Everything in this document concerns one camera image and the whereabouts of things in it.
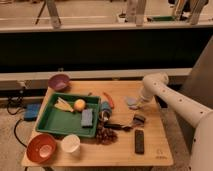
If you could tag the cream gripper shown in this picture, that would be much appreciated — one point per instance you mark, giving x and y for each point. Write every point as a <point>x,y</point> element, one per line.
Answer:
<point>141,103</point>

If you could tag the grey-blue towel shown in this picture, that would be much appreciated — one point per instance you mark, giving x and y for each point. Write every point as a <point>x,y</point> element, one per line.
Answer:
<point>132,103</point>

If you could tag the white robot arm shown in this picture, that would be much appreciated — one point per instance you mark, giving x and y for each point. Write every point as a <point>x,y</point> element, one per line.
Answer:
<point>199,116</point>

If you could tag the small dark box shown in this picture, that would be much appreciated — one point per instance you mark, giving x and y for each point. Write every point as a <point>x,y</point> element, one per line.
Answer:
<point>139,120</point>

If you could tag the orange carrot toy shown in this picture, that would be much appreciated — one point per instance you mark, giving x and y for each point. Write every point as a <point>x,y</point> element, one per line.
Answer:
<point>110,100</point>

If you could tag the black remote control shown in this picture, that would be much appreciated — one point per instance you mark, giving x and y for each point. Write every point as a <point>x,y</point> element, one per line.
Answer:
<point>139,142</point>

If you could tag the wooden table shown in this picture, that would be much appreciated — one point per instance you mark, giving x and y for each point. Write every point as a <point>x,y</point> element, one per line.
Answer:
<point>120,153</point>

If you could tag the silver blue can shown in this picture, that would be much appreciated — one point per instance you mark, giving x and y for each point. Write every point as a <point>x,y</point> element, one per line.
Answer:
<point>105,111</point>

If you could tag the brown grape bunch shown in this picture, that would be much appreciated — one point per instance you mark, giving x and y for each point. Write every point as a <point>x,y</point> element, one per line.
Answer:
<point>105,136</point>

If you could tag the blue sponge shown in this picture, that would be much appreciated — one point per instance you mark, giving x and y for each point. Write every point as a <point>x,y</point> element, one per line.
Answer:
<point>87,118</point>

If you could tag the yellow apple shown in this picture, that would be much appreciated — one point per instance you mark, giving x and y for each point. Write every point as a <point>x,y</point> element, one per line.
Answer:
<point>79,105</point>

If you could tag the green plastic tray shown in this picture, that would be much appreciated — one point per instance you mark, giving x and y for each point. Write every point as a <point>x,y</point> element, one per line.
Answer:
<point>55,121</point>

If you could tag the yellow banana toy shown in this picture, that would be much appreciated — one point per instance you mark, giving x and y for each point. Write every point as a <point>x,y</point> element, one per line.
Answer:
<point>63,105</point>

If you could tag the white cup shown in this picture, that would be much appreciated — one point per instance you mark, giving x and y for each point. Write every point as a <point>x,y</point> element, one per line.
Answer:
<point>70,143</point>

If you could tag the purple bowl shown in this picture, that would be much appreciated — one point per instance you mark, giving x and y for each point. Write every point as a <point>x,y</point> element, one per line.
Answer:
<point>59,82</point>

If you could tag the orange bowl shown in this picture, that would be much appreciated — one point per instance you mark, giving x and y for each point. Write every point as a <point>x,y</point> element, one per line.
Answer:
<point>41,148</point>

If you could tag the blue power box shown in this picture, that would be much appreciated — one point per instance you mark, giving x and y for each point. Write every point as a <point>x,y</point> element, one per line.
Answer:
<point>31,112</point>

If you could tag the black handled utensil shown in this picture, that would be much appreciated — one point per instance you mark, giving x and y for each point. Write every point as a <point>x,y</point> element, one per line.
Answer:
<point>118,127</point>

